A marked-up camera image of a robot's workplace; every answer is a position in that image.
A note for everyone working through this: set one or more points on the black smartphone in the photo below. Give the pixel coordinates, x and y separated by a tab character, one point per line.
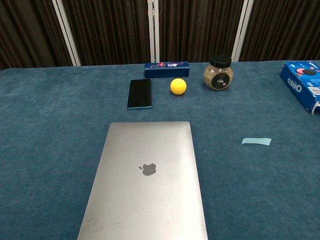
139	93

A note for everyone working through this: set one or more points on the blue Oreo cookie box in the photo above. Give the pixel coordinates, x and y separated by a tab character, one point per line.
303	82

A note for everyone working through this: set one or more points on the glass jar black lid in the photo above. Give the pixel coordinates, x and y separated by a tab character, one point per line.
218	77

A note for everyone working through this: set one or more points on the small light blue object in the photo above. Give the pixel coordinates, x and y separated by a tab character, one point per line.
256	141

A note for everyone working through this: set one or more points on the yellow ball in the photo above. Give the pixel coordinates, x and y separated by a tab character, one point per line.
178	86

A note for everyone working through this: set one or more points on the blue felt table cover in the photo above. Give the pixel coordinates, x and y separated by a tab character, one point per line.
50	125

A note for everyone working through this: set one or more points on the silver closed laptop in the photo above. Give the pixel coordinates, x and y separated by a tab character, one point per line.
147	190

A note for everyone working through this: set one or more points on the dark curtain partition panel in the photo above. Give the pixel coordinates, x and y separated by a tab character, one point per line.
197	27
110	30
285	27
30	30

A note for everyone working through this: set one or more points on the dark blue rectangular box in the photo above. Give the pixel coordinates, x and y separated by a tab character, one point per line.
166	71

